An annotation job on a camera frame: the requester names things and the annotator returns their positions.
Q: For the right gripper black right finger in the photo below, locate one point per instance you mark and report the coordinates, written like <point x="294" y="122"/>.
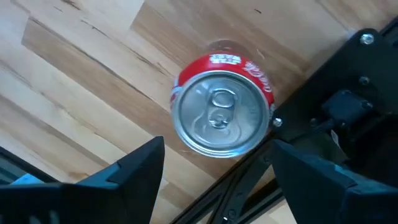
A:
<point x="335" y="199"/>

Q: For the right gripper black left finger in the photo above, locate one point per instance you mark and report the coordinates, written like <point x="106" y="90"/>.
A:
<point x="93" y="202"/>

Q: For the red Coca-Cola can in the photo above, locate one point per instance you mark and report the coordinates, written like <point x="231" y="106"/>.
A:
<point x="222" y="115"/>

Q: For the small blue object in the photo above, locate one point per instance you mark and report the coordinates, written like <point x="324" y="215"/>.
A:
<point x="26" y="180"/>

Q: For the black table frame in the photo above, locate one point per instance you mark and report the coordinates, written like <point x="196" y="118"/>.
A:
<point x="236" y="189"/>

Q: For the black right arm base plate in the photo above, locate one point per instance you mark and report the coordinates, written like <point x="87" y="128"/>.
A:
<point x="326" y="77"/>

